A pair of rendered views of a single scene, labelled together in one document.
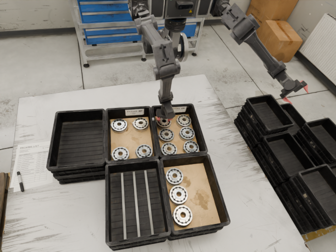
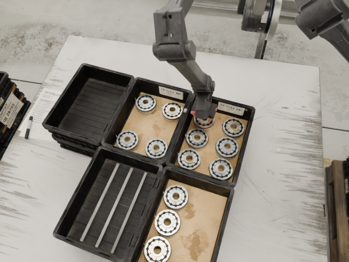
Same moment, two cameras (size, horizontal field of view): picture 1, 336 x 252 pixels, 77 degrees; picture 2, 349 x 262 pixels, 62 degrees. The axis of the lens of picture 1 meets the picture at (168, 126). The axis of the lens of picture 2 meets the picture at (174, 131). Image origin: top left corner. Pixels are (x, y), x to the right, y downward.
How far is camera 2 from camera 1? 42 cm
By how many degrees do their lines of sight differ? 23
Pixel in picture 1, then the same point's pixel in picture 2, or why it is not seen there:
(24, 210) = (19, 158)
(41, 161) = not seen: hidden behind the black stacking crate
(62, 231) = (39, 197)
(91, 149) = (102, 121)
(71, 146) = (83, 108)
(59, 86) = (135, 30)
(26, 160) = (43, 107)
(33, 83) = (110, 19)
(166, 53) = (171, 26)
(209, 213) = not seen: outside the picture
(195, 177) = (204, 212)
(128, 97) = not seen: hidden behind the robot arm
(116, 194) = (99, 185)
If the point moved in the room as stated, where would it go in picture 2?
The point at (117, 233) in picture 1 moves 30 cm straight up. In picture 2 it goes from (77, 229) to (47, 210)
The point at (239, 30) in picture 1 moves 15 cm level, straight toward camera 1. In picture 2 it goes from (308, 14) to (264, 43)
